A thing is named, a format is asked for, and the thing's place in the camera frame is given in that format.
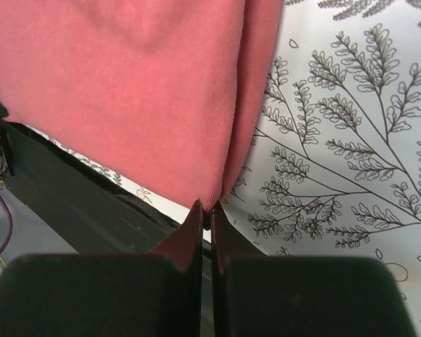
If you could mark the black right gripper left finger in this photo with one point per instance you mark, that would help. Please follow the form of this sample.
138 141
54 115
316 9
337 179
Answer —
157 293

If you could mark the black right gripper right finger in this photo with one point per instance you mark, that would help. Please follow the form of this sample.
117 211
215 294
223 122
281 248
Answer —
259 295

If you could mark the dusty rose t shirt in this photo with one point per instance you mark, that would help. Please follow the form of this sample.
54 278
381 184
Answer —
167 93

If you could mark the floral patterned table mat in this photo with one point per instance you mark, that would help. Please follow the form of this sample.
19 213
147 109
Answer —
334 162

